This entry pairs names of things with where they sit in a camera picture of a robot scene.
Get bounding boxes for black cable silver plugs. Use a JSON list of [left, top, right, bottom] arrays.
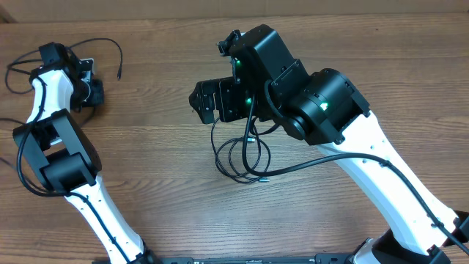
[[210, 117, 279, 185]]

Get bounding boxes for thin black cable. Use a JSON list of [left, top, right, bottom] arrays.
[[4, 37, 124, 95]]

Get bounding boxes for black usb cable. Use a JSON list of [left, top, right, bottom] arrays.
[[0, 117, 26, 173]]

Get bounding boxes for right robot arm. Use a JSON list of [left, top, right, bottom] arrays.
[[188, 24, 468, 263]]

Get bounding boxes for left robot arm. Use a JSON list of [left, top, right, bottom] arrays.
[[12, 43, 158, 263]]

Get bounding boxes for right camera thin cable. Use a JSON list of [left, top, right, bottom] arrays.
[[251, 119, 281, 137]]

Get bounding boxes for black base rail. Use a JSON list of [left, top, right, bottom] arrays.
[[131, 253, 353, 264]]

